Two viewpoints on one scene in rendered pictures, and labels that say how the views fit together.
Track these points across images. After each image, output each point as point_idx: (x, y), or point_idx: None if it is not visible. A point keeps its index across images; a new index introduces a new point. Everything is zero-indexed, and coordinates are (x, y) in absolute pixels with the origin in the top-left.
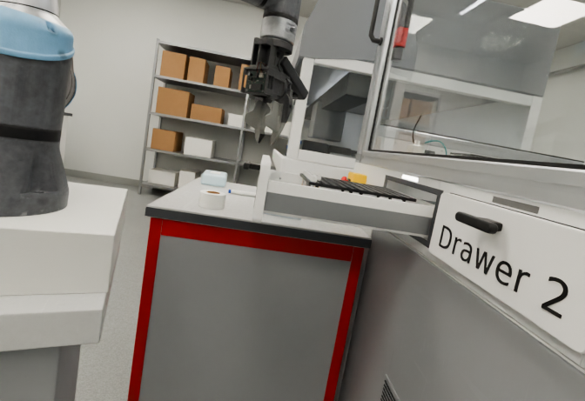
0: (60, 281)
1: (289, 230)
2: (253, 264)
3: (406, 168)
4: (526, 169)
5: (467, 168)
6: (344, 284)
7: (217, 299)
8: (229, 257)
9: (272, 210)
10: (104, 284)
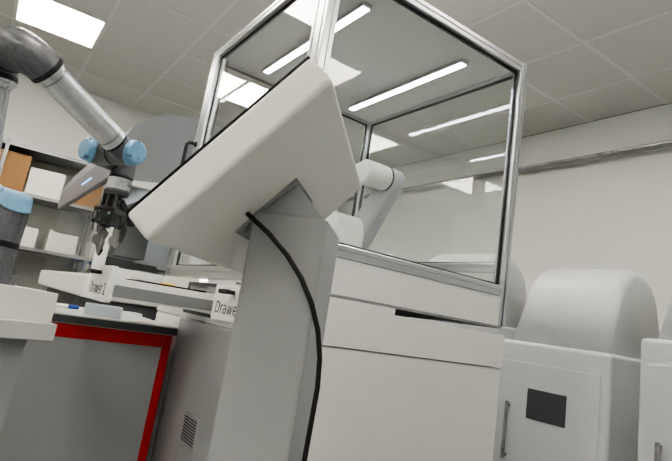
0: (33, 314)
1: (114, 322)
2: (81, 353)
3: (202, 274)
4: None
5: (228, 270)
6: (155, 366)
7: (45, 386)
8: (60, 348)
9: (116, 296)
10: (50, 318)
